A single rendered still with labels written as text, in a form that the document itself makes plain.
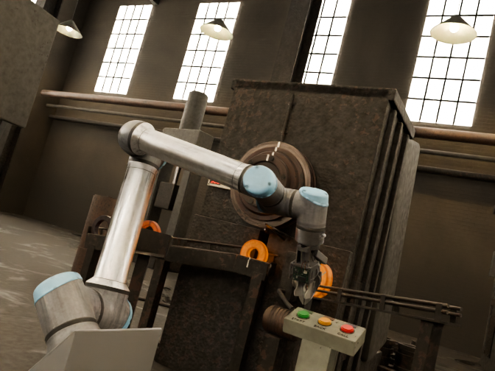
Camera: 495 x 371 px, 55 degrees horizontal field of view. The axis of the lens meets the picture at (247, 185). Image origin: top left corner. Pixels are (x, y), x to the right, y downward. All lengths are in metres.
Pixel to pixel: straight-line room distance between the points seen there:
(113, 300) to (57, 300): 0.21
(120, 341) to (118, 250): 0.38
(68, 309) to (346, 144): 1.66
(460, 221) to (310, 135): 5.98
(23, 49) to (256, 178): 3.44
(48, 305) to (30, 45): 3.33
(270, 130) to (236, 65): 8.05
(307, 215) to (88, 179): 11.13
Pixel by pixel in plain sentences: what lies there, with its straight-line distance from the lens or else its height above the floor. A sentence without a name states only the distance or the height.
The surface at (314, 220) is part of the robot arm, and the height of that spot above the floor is 0.90.
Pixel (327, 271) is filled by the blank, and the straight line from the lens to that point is 2.14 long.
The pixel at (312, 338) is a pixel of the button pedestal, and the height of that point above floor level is 0.55.
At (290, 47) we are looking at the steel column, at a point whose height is 3.16.
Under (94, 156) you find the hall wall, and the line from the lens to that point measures 12.46.
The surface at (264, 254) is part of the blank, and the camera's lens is 2.49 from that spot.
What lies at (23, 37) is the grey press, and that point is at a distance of 4.55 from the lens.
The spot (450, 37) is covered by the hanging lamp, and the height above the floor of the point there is 4.37.
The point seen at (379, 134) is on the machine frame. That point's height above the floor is 1.50.
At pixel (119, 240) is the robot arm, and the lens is 1.69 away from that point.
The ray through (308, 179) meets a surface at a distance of 2.44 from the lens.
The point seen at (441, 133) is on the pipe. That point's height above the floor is 3.19.
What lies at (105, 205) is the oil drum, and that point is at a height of 0.79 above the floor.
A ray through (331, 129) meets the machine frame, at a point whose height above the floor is 1.49.
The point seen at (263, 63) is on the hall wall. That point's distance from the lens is 10.47.
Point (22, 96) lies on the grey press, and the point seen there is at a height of 1.51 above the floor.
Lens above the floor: 0.78
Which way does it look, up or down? 7 degrees up
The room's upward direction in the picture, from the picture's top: 15 degrees clockwise
